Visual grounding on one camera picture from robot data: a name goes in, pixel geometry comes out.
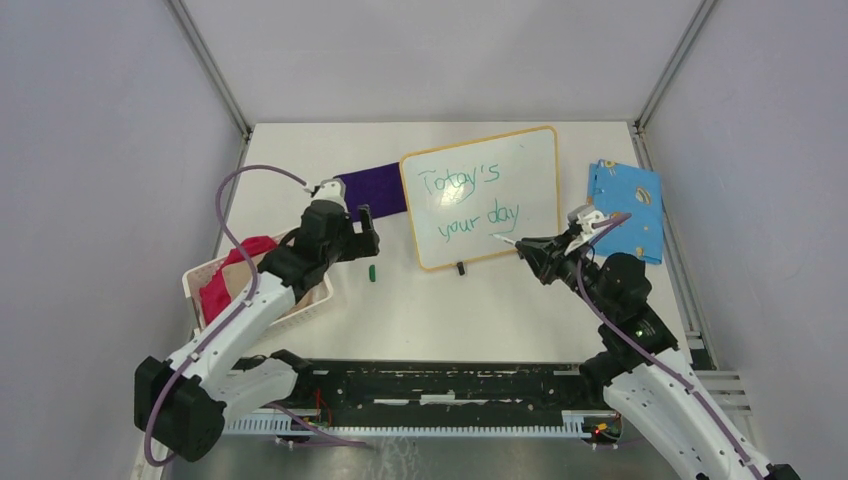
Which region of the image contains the red cloth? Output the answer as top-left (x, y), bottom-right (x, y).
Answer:
top-left (199, 236), bottom-right (276, 324)

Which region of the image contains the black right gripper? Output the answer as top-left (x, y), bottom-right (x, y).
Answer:
top-left (515, 226), bottom-right (614, 318)

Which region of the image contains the beige cloth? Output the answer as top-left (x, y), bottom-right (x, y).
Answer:
top-left (221, 262), bottom-right (326, 315)

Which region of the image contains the blue patterned cloth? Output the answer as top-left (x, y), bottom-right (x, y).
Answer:
top-left (582, 158), bottom-right (665, 266)

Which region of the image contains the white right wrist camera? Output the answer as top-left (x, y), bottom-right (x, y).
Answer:
top-left (565, 204), bottom-right (609, 255)

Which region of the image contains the yellow framed whiteboard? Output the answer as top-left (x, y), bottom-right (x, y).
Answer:
top-left (399, 126), bottom-right (563, 271)

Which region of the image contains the green capped whiteboard marker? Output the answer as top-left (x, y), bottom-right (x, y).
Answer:
top-left (490, 233), bottom-right (517, 247)

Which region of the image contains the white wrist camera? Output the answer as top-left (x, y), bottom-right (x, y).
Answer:
top-left (310, 178), bottom-right (347, 209)
top-left (565, 204), bottom-right (609, 255)

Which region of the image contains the purple cloth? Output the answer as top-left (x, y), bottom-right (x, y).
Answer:
top-left (335, 162), bottom-right (407, 222)

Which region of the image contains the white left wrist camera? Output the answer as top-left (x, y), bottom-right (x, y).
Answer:
top-left (310, 178), bottom-right (347, 209)

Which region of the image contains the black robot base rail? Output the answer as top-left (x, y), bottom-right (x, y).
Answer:
top-left (225, 358), bottom-right (624, 429)

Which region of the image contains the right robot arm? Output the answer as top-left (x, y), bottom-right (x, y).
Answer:
top-left (515, 232), bottom-right (799, 479)

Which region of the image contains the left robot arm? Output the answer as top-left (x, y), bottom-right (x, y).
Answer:
top-left (134, 200), bottom-right (379, 466)

